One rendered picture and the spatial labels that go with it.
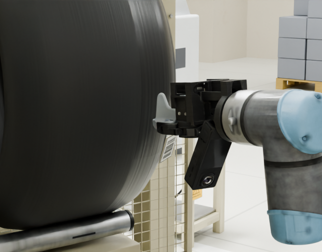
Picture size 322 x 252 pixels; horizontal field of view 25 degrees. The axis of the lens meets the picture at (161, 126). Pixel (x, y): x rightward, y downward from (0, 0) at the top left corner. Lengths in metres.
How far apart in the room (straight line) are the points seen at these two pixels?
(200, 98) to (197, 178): 0.12
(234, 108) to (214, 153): 0.11
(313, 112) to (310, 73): 8.10
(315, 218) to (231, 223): 3.29
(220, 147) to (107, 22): 0.32
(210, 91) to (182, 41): 4.51
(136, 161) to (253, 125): 0.41
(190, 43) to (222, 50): 6.45
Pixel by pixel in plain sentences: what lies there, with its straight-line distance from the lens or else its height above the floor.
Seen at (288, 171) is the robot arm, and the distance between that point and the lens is 0.91.
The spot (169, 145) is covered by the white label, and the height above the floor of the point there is 1.08.
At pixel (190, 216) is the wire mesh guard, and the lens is 2.17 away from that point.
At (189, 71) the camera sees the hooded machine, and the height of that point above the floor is 0.66.
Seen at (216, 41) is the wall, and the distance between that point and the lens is 11.90.
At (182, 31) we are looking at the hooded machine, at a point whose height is 0.97.
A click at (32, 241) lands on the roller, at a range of 1.36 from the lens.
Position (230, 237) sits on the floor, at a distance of 3.99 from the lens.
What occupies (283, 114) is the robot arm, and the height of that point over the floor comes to 1.22.
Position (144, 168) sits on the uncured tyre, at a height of 1.04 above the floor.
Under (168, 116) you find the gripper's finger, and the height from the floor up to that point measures 1.17.
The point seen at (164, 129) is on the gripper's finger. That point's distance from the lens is 1.08.
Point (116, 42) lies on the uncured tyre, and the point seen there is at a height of 1.27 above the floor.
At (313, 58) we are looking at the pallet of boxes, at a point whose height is 0.42.
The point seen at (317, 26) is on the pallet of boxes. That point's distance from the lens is 8.89.
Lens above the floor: 1.38
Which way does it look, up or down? 12 degrees down
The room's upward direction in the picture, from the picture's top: straight up
